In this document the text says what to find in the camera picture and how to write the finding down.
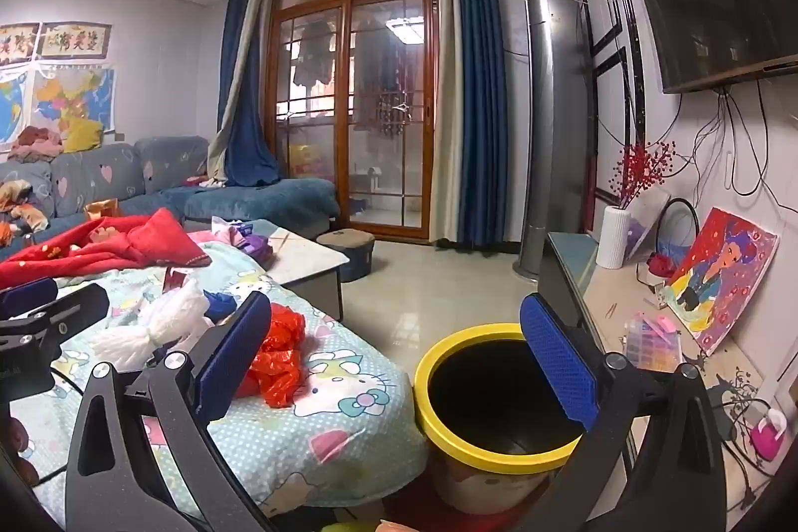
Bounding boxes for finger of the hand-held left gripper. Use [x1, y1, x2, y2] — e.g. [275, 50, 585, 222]
[0, 283, 111, 358]
[0, 276, 60, 322]

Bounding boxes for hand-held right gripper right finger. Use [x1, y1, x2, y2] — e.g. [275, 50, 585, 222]
[511, 292, 727, 532]

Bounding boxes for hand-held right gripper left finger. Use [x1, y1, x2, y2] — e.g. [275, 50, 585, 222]
[65, 291, 275, 532]

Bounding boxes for red plastic bag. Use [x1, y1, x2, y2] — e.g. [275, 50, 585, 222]
[233, 303, 308, 408]

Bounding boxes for blue wrapper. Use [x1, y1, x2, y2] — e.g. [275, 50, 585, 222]
[202, 292, 241, 322]

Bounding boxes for white plastic bag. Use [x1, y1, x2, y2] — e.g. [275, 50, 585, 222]
[92, 279, 213, 374]

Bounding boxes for yellow-rimmed trash bin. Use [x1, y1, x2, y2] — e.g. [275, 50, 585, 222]
[413, 323, 602, 516]

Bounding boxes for person's left hand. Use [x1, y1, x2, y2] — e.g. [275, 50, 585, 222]
[0, 415, 39, 486]

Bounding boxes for television cabinet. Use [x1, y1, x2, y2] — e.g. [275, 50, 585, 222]
[537, 231, 798, 532]

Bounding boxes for colourful patterned clothes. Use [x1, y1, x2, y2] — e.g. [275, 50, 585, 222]
[0, 179, 51, 247]

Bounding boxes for clear bead organiser box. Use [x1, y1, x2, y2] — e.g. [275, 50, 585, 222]
[623, 311, 684, 374]

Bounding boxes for red cloth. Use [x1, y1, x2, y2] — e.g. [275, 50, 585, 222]
[0, 208, 213, 290]

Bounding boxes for purple cloth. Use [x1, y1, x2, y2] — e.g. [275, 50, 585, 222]
[240, 233, 275, 262]

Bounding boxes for pink cloth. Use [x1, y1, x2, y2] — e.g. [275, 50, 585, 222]
[187, 217, 250, 247]

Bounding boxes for white coffee table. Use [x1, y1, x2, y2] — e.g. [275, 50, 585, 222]
[237, 219, 351, 321]

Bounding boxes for cartoon cat printed blanket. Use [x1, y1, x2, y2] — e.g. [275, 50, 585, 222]
[12, 242, 431, 528]

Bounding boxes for white ribbed vase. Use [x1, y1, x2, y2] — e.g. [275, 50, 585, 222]
[595, 204, 632, 270]

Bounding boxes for blue storage stool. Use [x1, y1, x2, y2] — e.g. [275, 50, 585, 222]
[316, 230, 376, 284]

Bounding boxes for blue-grey sofa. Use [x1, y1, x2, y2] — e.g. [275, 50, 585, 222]
[0, 136, 341, 259]

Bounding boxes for pile of reddish clothes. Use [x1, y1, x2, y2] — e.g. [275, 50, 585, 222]
[9, 126, 64, 163]

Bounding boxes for leaning framed picture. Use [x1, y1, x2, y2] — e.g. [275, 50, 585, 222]
[626, 189, 672, 262]

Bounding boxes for yellow pillow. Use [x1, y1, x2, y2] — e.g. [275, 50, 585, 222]
[62, 117, 104, 155]

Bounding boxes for colourful figure painting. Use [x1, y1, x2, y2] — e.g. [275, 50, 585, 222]
[662, 206, 780, 358]

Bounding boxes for blue and beige curtain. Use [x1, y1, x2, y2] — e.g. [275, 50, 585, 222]
[205, 0, 283, 188]
[430, 0, 510, 250]

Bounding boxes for grey standing air conditioner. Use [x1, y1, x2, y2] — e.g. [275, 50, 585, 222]
[512, 0, 591, 281]

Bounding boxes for wooden sliding glass door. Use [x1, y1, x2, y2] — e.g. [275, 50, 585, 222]
[265, 0, 441, 241]

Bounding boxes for basket with black handle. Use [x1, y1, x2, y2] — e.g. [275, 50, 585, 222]
[647, 197, 701, 279]

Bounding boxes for world wall map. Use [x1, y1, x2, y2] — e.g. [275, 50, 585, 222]
[0, 71, 33, 148]

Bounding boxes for country wall map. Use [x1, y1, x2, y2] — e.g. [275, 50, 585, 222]
[31, 64, 117, 135]

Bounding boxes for framed embroidery wall poster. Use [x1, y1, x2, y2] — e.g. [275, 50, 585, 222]
[0, 24, 40, 67]
[37, 22, 114, 60]

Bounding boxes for black wall cables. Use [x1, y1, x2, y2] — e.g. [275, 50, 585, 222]
[678, 83, 798, 197]

